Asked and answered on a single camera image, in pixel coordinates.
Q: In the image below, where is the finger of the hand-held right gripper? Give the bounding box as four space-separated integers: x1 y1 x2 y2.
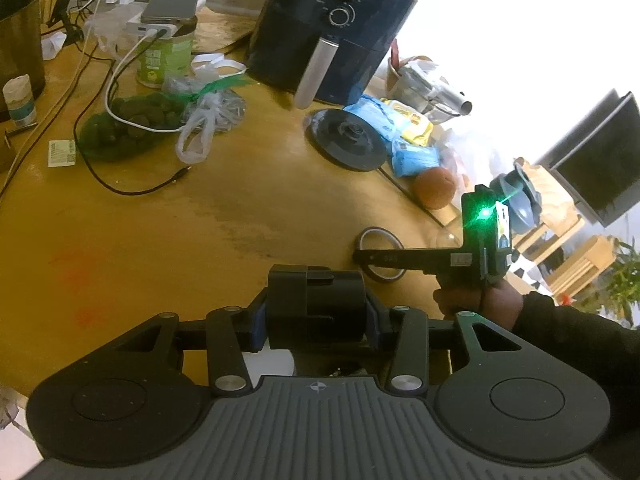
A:
352 246 451 275

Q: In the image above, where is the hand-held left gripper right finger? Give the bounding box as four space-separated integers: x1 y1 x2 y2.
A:
362 291 521 393

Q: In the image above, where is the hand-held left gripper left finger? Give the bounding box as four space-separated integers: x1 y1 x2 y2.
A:
117 300 268 396

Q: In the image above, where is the amber tape roll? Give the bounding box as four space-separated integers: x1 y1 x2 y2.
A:
361 227 407 283

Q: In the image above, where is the person's right forearm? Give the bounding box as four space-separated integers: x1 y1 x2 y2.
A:
510 290 640 466

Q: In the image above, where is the person's right hand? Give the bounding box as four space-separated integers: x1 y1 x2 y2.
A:
434 276 523 333

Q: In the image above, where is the white lid jar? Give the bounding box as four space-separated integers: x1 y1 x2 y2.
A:
244 350 297 377

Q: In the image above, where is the clear shaker bottle grey lid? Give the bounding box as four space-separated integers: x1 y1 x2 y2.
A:
487 157 543 236

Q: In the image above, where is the orange fruit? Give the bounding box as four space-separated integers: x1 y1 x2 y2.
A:
412 167 458 209

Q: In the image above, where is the crumpled clear plastic bag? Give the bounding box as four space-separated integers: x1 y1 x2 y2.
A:
435 125 506 196

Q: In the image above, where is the wooden chair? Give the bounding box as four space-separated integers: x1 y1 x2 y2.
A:
510 210 616 306

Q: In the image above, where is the light blue snack packet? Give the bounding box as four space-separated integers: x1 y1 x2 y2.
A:
342 95 401 143
390 140 441 177

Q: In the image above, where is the black kettle base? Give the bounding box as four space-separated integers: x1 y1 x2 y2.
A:
305 108 388 172

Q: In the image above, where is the yellow snack packet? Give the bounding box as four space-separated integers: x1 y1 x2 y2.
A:
382 100 436 147

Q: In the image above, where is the black monitor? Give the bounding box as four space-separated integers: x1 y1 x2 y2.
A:
547 89 640 228

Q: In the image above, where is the green houseplant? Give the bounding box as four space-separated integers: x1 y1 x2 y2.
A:
595 240 640 331

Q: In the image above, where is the clear bag green tie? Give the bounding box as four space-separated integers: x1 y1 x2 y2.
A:
162 75 248 163

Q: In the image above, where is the dark blue air fryer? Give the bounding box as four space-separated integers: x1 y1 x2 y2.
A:
245 0 418 110

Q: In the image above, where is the small paper label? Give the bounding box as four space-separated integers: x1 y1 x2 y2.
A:
47 140 76 167

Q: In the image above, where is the green can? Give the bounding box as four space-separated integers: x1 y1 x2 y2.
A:
137 22 198 88

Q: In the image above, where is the white power bank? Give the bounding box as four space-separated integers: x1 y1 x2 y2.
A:
126 19 183 40

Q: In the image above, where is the small white teal cup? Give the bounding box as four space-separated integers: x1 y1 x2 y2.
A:
2 75 37 127

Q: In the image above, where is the grey smartphone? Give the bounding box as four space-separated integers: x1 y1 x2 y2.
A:
140 0 200 25

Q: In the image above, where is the white folded paper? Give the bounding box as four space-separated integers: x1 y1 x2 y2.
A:
42 32 68 61

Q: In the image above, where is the black phone stand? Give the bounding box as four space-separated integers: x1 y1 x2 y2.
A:
47 0 85 45

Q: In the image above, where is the black cable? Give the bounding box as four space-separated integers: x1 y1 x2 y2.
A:
75 55 193 196

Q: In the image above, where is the white cable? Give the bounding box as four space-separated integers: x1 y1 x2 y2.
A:
105 30 191 133

